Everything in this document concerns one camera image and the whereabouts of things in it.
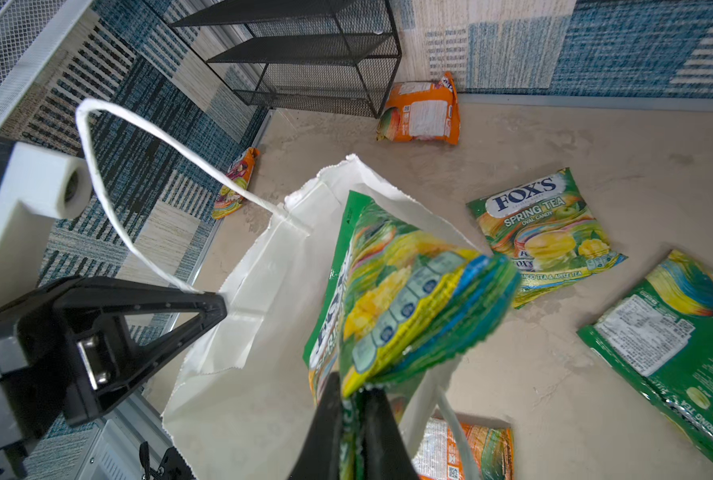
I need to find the orange candy bag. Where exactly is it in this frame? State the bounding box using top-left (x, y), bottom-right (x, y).
top-left (411, 413), bottom-right (517, 480)
top-left (211, 146), bottom-right (262, 220)
top-left (377, 71), bottom-right (461, 145)

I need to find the green candy bag back-side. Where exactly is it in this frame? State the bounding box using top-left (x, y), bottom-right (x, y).
top-left (578, 249), bottom-right (713, 462)

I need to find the orange candy bag by wall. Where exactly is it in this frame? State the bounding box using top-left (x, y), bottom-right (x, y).
top-left (211, 146), bottom-right (262, 220)

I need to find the Fox's spring tea bag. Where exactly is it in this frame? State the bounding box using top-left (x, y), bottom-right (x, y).
top-left (467, 168), bottom-right (627, 309)

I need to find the orange candy bag by shelf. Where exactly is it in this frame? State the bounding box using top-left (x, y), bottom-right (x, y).
top-left (377, 71), bottom-right (461, 145)

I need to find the white paper bag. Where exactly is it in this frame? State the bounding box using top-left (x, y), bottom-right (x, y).
top-left (75, 98), bottom-right (484, 480)

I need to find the green Fox's candy bag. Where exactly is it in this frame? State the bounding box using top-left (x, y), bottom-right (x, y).
top-left (304, 191), bottom-right (521, 479)

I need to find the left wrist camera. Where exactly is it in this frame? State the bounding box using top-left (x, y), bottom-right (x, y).
top-left (0, 136), bottom-right (92, 306)

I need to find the black wire shelf rack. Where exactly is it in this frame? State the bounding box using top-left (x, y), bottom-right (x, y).
top-left (170, 0), bottom-right (403, 118)

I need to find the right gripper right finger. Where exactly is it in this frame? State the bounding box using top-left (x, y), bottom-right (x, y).
top-left (363, 389), bottom-right (419, 480)

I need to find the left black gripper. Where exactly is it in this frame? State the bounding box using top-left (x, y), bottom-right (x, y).
top-left (0, 276), bottom-right (228, 468)

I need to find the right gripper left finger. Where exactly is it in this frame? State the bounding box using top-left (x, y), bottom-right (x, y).
top-left (288, 371), bottom-right (356, 480)

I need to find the orange candy bag front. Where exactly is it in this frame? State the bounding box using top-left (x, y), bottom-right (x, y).
top-left (411, 413), bottom-right (517, 480)

